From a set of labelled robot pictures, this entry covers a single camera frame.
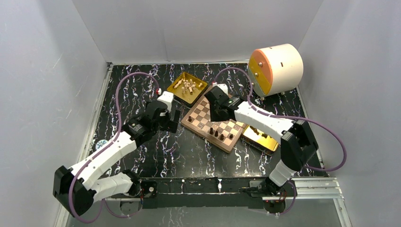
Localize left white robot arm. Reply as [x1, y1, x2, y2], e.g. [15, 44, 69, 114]
[52, 100, 180, 216]

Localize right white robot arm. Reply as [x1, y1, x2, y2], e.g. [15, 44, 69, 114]
[205, 84, 318, 196]

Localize wooden chess board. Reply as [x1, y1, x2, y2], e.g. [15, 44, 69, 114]
[181, 95, 247, 154]

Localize gold tray light pieces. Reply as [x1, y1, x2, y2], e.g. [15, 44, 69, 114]
[167, 72, 208, 108]

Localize pile of dark pieces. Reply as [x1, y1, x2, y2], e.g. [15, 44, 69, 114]
[250, 126, 269, 139]

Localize pile of light pieces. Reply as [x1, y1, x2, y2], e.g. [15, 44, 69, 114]
[173, 79, 204, 95]

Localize gold tray dark pieces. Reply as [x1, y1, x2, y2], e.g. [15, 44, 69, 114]
[242, 125, 279, 156]

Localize white round drawer cabinet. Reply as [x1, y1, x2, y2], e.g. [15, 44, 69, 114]
[248, 44, 304, 97]

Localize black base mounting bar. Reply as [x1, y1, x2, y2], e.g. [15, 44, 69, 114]
[112, 177, 297, 212]

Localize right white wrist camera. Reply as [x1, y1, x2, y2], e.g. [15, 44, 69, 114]
[212, 83, 228, 95]

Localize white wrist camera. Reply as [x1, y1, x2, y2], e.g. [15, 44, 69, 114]
[212, 83, 228, 95]
[157, 91, 174, 112]

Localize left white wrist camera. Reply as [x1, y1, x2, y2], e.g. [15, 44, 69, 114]
[157, 91, 174, 112]

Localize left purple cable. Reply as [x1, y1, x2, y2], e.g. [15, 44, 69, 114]
[68, 72, 162, 225]

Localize purple cable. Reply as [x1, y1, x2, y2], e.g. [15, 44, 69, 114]
[213, 67, 348, 217]
[68, 72, 162, 225]

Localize aluminium frame rail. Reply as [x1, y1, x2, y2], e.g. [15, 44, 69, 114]
[262, 177, 345, 201]

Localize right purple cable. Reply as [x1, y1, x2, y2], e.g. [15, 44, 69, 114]
[213, 67, 348, 217]

